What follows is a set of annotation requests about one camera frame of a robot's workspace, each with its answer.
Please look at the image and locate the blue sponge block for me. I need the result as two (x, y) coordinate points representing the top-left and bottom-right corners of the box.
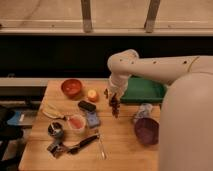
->
(86, 112), (100, 128)

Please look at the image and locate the yellow banana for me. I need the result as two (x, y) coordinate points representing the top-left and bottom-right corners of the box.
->
(42, 104), (66, 120)

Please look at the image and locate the black rectangular block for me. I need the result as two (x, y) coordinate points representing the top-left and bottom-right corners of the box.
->
(78, 100), (96, 112)

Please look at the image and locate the clear cup with red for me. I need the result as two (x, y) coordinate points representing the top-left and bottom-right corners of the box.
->
(67, 115), (86, 134)

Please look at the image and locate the blue object left of table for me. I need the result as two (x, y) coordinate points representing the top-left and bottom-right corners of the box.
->
(7, 110), (38, 127)

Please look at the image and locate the green plastic bin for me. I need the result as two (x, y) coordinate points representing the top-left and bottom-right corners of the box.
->
(121, 77), (167, 104)

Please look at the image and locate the purple bowl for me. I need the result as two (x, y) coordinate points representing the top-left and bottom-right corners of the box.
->
(134, 118), (159, 145)

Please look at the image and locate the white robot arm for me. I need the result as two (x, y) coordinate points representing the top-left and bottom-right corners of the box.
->
(107, 49), (213, 171)

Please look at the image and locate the metal cup blue band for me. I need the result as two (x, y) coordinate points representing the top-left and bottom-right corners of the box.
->
(48, 122), (64, 138)

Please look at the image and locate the red bowl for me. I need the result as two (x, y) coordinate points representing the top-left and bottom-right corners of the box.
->
(61, 79), (82, 99)

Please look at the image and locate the grey metal clip tool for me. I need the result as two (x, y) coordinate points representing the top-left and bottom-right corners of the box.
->
(47, 140), (67, 158)

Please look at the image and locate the clear plastic cup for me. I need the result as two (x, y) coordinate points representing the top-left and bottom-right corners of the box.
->
(133, 103), (153, 123)

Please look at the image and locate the dark red grape bunch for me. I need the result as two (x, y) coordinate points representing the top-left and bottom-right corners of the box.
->
(112, 100), (120, 118)

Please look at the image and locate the orange apple fruit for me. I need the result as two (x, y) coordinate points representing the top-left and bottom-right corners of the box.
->
(87, 89), (99, 102)

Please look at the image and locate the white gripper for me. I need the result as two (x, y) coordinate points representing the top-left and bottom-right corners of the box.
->
(104, 77), (128, 107)

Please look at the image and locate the black handled utensil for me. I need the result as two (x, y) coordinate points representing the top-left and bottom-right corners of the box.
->
(68, 135), (99, 154)

